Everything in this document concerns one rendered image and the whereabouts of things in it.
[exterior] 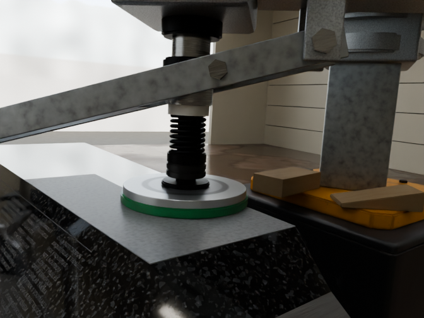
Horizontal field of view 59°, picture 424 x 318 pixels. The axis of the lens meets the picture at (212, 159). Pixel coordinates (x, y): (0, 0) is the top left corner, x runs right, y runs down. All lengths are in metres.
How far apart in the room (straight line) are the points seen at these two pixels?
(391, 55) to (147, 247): 0.87
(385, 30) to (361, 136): 0.29
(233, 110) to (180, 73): 8.59
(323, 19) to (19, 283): 0.54
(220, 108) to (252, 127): 1.09
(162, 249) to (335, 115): 0.82
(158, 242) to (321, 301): 0.21
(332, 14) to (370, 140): 0.66
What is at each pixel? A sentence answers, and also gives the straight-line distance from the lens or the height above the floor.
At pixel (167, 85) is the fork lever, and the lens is 0.58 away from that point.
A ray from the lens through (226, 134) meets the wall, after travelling 9.09.
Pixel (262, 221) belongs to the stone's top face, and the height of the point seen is 0.85.
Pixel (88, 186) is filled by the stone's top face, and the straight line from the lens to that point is 0.75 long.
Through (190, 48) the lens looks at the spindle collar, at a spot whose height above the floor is 1.10.
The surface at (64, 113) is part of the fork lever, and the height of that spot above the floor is 0.99.
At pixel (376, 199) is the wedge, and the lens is 1.00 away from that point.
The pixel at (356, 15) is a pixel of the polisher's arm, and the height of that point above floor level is 1.27.
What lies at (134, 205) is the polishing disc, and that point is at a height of 0.86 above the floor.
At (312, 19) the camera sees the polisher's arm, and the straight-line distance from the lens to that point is 0.55.
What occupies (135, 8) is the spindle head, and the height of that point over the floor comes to 1.15.
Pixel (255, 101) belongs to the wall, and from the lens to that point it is 9.52.
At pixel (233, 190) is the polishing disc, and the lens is 0.62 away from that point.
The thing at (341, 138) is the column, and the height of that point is 0.93.
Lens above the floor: 1.02
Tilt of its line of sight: 9 degrees down
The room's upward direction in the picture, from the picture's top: 3 degrees clockwise
